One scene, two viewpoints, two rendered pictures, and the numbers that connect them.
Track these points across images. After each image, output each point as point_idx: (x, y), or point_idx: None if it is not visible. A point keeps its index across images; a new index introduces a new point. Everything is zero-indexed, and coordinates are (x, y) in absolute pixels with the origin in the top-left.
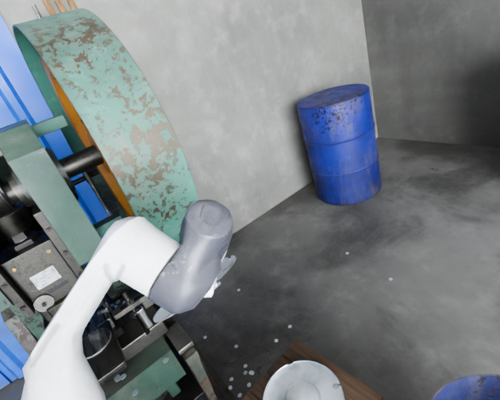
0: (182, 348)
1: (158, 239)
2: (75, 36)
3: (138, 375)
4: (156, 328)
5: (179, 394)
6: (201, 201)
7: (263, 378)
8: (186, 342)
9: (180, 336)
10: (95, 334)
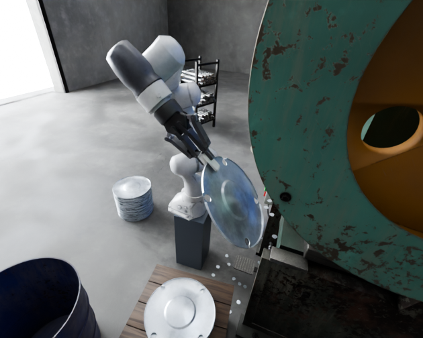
0: (272, 249)
1: (146, 49)
2: None
3: (283, 222)
4: (306, 244)
5: None
6: (120, 41)
7: (225, 320)
8: (274, 255)
9: (286, 258)
10: None
